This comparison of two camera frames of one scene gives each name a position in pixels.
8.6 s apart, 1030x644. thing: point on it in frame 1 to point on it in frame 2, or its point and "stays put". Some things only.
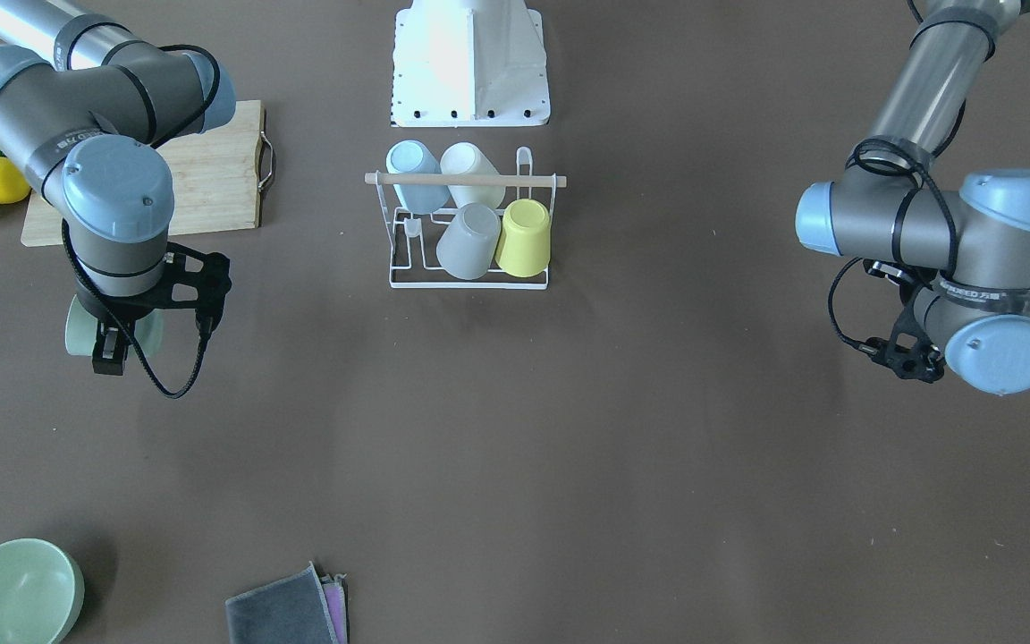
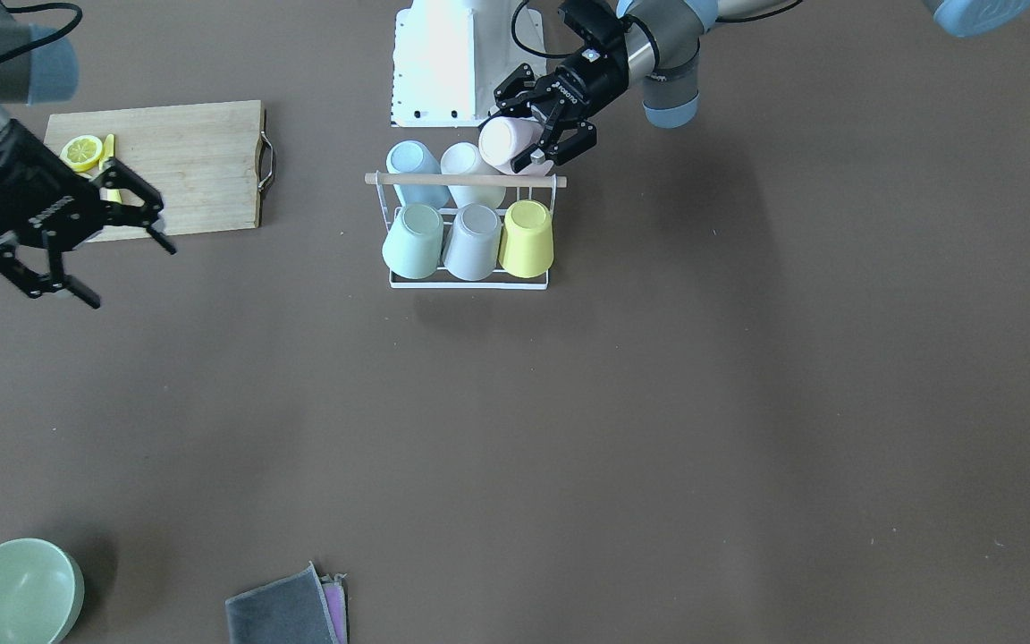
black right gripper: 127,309 to 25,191
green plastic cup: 81,330 to 413,245
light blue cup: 410,156 stays put
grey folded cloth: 292,610 stays put
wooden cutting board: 216,174 stays put
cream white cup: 467,158 stays put
